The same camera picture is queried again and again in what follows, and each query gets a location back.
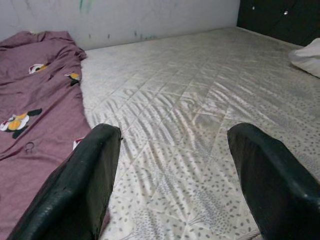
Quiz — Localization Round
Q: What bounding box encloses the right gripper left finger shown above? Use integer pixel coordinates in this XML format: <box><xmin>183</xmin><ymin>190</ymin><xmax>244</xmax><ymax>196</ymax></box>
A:
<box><xmin>7</xmin><ymin>122</ymin><xmax>123</xmax><ymax>240</ymax></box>

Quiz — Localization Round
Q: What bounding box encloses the black tufted headboard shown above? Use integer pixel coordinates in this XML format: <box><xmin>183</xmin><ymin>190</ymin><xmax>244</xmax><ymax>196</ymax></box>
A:
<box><xmin>235</xmin><ymin>0</ymin><xmax>320</xmax><ymax>47</ymax></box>

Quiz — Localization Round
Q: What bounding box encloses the white quilted mattress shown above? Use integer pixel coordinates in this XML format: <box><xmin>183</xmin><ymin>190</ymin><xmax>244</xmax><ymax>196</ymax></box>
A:
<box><xmin>79</xmin><ymin>25</ymin><xmax>320</xmax><ymax>240</ymax></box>

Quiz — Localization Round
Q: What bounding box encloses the cream pillow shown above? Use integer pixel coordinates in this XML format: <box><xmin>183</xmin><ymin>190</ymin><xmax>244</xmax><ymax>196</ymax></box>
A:
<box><xmin>287</xmin><ymin>37</ymin><xmax>320</xmax><ymax>79</ymax></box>

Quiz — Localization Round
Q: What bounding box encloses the purple cartoon print blanket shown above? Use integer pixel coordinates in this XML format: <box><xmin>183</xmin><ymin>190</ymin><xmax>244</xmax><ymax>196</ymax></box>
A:
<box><xmin>0</xmin><ymin>30</ymin><xmax>111</xmax><ymax>240</ymax></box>

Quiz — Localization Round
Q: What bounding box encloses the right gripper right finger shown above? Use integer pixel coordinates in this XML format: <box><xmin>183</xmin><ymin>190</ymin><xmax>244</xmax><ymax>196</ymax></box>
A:
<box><xmin>226</xmin><ymin>122</ymin><xmax>320</xmax><ymax>240</ymax></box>

